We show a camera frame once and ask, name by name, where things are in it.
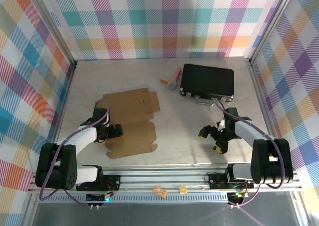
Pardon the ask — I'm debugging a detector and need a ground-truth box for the brown cardboard box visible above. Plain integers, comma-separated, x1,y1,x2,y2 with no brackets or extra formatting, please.
102,88,161,159

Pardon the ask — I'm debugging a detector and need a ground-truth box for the black briefcase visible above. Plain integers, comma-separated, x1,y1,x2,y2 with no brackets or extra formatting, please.
178,63,235,107

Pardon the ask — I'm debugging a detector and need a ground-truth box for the right controller board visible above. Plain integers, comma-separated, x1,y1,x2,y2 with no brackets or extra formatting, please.
228,190,250,204

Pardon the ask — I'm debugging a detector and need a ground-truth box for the controller board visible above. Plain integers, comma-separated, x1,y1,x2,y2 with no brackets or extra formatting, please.
86,191,116,203
228,190,250,204

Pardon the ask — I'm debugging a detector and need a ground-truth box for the left controller board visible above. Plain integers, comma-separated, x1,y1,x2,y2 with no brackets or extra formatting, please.
86,191,116,203

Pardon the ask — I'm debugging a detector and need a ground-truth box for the pink toy microphone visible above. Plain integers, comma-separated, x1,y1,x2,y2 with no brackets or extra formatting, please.
167,66,182,90

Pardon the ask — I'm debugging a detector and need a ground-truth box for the orange sticker label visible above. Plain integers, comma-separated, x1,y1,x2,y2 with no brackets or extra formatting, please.
152,186,167,197

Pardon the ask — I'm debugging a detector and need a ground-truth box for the slotted metal strip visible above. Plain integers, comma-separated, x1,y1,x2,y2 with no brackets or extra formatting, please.
39,195,231,204

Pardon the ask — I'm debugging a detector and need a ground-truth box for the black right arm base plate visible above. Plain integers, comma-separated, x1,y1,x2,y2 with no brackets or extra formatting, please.
208,173,255,190

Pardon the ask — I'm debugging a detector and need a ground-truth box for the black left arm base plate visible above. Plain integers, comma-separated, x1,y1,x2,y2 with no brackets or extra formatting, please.
75,175,122,191

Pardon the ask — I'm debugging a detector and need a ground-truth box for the aluminium side rail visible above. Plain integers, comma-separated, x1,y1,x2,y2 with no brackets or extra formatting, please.
245,58,277,142
53,60,78,147

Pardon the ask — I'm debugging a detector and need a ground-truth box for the aluminium mounting rail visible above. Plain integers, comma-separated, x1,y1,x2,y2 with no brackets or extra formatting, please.
27,162,301,194

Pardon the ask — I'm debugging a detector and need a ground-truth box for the aluminium corner post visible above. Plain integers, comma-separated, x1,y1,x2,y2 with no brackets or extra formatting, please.
245,0,300,65
24,0,78,70

